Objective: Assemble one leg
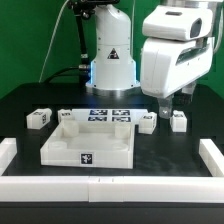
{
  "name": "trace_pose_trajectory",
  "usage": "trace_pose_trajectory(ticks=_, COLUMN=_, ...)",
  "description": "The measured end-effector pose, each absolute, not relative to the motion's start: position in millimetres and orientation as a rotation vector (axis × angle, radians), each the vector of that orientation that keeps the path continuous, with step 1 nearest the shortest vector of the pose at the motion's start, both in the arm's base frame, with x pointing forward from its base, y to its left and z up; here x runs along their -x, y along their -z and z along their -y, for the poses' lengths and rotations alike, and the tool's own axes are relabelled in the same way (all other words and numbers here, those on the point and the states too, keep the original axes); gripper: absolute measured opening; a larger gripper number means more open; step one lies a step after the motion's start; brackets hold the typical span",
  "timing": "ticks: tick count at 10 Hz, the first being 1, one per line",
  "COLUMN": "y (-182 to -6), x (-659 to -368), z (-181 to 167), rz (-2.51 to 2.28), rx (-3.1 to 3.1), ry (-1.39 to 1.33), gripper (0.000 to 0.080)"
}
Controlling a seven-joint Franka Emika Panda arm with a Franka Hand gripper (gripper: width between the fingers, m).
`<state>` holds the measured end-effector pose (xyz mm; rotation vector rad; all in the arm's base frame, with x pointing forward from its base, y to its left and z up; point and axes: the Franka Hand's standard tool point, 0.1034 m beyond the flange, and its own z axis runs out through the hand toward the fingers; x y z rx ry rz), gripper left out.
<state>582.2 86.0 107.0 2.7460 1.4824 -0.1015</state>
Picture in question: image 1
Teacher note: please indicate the white square tabletop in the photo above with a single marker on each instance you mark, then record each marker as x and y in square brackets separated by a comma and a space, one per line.
[90, 144]

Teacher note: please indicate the white U-shaped obstacle fence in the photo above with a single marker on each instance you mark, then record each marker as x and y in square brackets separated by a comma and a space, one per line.
[114, 189]

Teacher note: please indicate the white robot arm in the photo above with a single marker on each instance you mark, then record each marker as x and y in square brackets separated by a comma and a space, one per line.
[113, 72]

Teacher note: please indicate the white marker base plate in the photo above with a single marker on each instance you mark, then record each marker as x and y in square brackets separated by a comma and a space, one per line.
[109, 115]

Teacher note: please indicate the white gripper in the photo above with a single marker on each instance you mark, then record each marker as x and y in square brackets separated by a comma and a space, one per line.
[177, 52]

